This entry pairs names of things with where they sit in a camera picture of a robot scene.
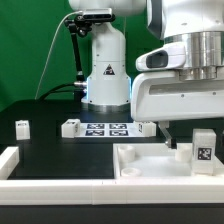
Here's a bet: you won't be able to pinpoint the black base cables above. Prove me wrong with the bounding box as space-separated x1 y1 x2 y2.
39 81 88 101

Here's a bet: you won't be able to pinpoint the grey depth camera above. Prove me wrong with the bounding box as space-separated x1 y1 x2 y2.
82 8 112 20

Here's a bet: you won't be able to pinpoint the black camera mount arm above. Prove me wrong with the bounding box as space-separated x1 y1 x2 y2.
64 16 91 81

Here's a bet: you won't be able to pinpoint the white square table top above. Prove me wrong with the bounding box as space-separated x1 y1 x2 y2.
112 142 224 180

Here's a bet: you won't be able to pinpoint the white u-shaped fence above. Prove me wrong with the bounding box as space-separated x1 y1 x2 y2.
0 147 224 205

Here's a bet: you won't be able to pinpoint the white camera cable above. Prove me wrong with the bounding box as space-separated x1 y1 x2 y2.
34 10 84 100

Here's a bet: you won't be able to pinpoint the sheet of four fiducial tags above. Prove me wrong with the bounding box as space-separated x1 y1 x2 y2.
80 123 139 138

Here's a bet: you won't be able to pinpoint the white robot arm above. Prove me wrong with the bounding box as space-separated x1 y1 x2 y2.
68 0 224 131

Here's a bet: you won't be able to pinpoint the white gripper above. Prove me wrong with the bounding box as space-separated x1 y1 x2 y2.
131 69 224 149

